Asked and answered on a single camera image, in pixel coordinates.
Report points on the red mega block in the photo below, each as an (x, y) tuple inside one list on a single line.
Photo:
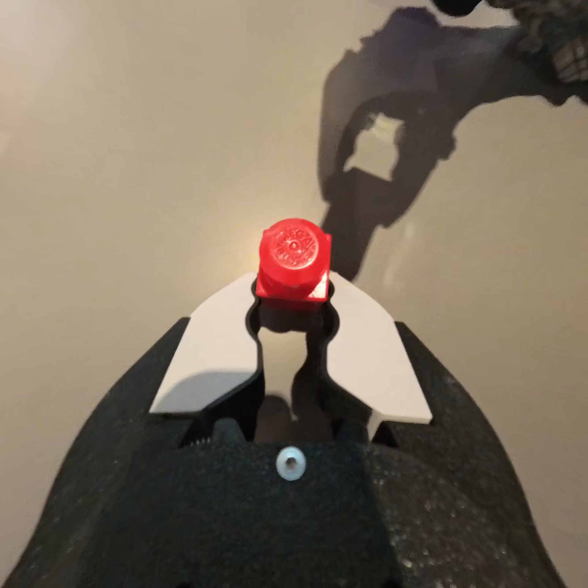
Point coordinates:
[(289, 252)]

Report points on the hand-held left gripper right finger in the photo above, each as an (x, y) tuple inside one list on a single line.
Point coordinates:
[(376, 367)]

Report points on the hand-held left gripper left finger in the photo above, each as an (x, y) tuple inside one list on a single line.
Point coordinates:
[(206, 358)]

